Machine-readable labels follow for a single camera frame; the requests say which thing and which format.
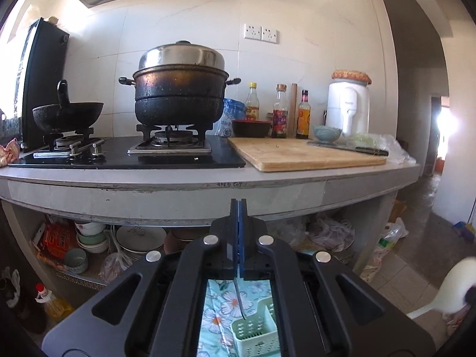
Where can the brown pan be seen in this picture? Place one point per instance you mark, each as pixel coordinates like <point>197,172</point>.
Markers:
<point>186,238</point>

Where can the green bowl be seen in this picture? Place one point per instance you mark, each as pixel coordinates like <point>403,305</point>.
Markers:
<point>93,238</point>

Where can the wooden rolling pin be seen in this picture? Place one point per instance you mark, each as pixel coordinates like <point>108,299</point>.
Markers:
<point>293,96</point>

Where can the green plastic utensil holder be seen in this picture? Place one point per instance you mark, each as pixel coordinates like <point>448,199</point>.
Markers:
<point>253,336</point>

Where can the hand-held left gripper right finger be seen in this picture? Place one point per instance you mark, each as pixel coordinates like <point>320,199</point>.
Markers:
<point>256,245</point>

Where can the black steamer pot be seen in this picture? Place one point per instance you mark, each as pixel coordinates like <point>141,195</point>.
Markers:
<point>178,96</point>

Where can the crumpled patterned plastic bag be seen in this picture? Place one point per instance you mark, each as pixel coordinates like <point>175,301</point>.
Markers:
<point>327,230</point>

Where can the white plastic bag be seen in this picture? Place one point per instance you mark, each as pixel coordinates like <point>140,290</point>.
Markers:
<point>390,234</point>

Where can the wooden cutting board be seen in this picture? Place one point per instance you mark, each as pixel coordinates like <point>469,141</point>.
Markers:
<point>297,154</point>

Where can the metal diamond plate shelf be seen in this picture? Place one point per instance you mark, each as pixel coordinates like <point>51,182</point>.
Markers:
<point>78,277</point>

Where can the brown wooden door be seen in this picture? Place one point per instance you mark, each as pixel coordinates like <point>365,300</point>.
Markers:
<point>432,137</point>

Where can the black cabinet appliance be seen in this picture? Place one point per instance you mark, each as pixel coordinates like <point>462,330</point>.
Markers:
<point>42,81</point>

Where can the steel pot lid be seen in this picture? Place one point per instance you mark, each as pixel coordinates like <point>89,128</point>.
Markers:
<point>182,55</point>

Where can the light blue white-rimmed bowl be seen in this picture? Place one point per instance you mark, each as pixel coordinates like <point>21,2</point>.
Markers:
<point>76,260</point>

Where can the white wall outlet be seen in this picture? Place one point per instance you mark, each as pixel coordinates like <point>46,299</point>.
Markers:
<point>269,34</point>
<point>253,31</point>

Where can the kitchen knife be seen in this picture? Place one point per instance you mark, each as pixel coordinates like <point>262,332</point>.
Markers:
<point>372,151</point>

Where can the floral quilted cloth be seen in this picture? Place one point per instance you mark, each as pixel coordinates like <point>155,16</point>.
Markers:
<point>215,305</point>

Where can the black wok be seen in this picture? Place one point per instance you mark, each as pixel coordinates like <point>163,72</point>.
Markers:
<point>67,115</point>

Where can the orange label sauce bottle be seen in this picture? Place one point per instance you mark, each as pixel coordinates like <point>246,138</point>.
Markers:
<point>303,117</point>

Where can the pink crumpled bag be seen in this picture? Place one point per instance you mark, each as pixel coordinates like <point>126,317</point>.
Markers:
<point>9,151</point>

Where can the ribbed light blue bowl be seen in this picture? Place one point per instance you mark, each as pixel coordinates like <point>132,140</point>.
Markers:
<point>326,134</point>

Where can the plain white bowl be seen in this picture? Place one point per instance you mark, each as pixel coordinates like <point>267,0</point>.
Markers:
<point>95,248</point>

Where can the woven straw mat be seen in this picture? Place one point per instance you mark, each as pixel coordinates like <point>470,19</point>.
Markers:
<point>351,75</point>

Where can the metal spoon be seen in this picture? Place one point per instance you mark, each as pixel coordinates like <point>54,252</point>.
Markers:
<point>240,301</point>

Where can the dark ceramic jar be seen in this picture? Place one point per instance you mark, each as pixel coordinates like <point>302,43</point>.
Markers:
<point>22,312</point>

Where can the yellow label sauce bottle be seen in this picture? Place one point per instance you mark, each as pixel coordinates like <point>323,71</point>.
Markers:
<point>252,108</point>

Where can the black bowl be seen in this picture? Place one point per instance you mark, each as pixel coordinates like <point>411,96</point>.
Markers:
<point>251,128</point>

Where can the concrete kitchen counter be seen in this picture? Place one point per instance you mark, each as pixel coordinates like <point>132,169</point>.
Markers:
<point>148,200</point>

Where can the cardboard box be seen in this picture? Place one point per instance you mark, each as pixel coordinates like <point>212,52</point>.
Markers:
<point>398,210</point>

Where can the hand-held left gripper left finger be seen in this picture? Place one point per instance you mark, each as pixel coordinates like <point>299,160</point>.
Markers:
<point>223,245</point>

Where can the cooking oil bottle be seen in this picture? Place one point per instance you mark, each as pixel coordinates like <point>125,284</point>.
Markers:
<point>54,305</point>

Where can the black gas stove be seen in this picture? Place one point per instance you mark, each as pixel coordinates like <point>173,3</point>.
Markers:
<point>122,152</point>

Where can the blue plastic bag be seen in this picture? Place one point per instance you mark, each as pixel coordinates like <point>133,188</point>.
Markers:
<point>232,109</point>

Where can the white kitchen appliance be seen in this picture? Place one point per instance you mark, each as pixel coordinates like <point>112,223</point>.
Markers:
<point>347,111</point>

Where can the dark sauce bottle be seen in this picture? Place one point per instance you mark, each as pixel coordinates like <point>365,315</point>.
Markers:
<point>280,115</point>

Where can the clear plastic bag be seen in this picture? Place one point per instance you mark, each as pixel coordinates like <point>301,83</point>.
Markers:
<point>394,148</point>

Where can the translucent tied plastic bag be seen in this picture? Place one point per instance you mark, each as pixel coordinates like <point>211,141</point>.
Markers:
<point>115,266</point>

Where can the white plate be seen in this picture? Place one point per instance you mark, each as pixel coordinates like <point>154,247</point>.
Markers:
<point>139,238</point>

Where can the blue dustpan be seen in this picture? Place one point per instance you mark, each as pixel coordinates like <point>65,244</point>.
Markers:
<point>463,229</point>

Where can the red snack packet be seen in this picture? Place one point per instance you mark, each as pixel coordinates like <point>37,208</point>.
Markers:
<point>59,240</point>

